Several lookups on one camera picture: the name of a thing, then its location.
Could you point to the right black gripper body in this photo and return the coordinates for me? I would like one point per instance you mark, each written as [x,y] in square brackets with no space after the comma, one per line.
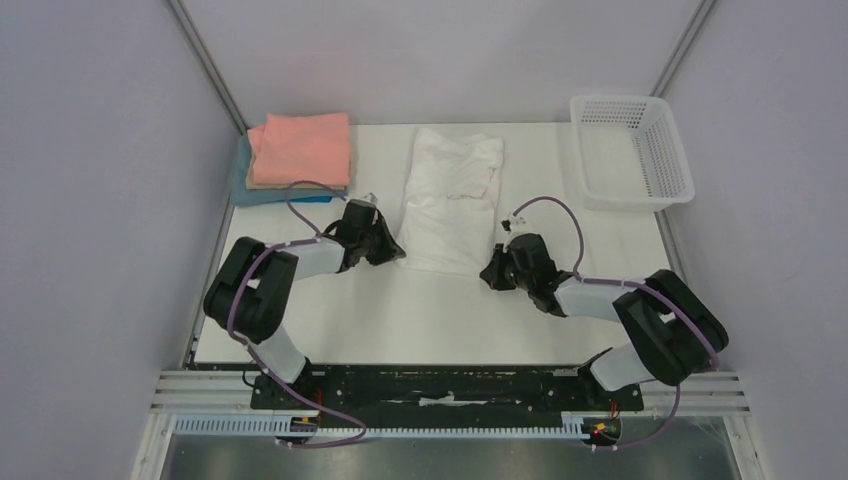
[499,271]

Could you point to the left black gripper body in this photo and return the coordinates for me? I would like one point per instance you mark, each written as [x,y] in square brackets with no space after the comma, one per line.
[367,242]

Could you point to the white t shirt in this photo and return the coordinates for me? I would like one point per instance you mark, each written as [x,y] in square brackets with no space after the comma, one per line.
[450,203]

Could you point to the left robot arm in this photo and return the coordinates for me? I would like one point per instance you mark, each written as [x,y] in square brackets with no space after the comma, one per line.
[248,297]

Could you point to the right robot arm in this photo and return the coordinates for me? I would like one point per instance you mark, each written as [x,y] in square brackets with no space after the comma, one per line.
[671,333]

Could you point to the folded pink t shirt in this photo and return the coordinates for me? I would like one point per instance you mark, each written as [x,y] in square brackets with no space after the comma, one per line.
[287,149]

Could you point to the folded blue t shirt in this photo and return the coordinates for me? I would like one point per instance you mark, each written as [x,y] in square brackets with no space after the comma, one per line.
[241,196]

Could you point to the white plastic basket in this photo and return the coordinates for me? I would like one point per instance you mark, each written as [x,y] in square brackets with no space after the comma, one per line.
[630,153]

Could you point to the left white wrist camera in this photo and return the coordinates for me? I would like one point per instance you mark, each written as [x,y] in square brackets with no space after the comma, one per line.
[369,200]

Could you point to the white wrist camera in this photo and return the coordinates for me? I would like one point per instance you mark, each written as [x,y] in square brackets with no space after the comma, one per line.
[513,226]
[369,200]

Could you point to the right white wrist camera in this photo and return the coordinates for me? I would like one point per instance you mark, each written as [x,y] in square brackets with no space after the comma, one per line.
[513,226]

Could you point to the aluminium frame rail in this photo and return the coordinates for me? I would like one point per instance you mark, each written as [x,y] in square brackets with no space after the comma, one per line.
[715,394]

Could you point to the white slotted cable duct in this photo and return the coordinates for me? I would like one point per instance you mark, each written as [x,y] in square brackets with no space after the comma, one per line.
[277,425]

